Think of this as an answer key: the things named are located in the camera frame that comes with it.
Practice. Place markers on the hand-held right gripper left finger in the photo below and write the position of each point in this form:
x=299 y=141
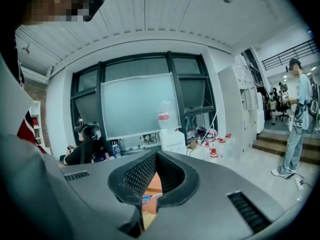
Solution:
x=100 y=196

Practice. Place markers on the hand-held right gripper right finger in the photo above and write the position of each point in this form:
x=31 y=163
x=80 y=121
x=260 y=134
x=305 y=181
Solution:
x=212 y=209

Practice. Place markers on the orange box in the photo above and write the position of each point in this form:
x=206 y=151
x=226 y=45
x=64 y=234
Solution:
x=155 y=187

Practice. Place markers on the blue paper bag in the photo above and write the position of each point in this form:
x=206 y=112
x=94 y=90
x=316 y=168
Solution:
x=116 y=150

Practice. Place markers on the clear jug red cap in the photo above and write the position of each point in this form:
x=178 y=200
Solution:
x=229 y=144
x=206 y=145
x=213 y=155
x=221 y=146

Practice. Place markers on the round wooden table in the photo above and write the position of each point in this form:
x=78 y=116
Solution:
x=149 y=220

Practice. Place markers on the white water dispenser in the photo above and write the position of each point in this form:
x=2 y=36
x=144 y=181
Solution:
x=173 y=141

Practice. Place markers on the white leaning pole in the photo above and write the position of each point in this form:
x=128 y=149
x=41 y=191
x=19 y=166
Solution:
x=211 y=124

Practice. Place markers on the white power strip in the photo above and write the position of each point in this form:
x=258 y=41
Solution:
x=299 y=184

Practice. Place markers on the wooden steps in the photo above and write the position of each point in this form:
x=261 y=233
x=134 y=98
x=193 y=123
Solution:
x=282 y=145

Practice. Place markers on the person's black and red shirt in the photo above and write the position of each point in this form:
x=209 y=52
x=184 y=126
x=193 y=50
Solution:
x=30 y=131

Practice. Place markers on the white shelf unit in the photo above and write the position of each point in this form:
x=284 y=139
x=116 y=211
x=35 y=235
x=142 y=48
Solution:
x=37 y=124

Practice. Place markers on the frosted glass board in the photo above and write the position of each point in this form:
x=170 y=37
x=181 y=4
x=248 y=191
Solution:
x=140 y=106

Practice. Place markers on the white locker cabinet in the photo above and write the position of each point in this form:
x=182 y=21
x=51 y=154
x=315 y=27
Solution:
x=240 y=109

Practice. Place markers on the large clear water bottle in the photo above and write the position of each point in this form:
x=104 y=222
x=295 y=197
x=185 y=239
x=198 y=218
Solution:
x=167 y=115

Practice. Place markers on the black railing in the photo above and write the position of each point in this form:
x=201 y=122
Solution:
x=290 y=55

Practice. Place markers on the person's head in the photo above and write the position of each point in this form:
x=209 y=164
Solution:
x=57 y=4

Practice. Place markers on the black head camera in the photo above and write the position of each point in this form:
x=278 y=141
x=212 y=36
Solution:
x=96 y=5

